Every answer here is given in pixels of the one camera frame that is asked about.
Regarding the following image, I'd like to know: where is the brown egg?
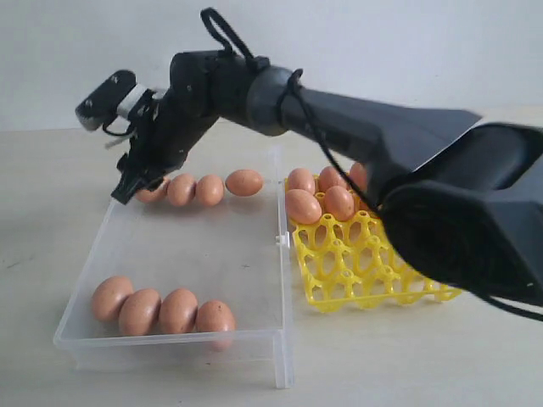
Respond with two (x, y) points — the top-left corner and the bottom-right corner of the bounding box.
(324, 186), (355, 221)
(285, 189), (322, 225)
(167, 173), (197, 207)
(225, 169), (264, 197)
(317, 166), (349, 192)
(288, 168), (316, 195)
(119, 288), (161, 336)
(159, 287), (199, 334)
(135, 177), (170, 204)
(196, 174), (224, 207)
(195, 299), (237, 332)
(91, 276), (134, 322)
(349, 162), (367, 192)

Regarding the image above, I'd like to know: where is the yellow plastic egg tray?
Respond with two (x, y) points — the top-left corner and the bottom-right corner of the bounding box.
(290, 198), (462, 313)

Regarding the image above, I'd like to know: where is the black cable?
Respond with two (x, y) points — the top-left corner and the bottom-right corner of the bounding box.
(199, 7), (543, 323)

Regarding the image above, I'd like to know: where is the clear plastic tray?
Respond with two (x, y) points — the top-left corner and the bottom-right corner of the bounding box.
(53, 147), (294, 388)

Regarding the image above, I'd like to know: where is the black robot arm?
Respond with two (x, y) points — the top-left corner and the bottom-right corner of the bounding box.
(107, 51), (542, 309)

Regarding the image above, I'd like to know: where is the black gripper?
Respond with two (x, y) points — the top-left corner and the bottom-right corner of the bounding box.
(110, 86), (218, 204)

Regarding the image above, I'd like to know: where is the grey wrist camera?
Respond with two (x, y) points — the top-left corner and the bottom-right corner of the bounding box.
(75, 70), (155, 137)

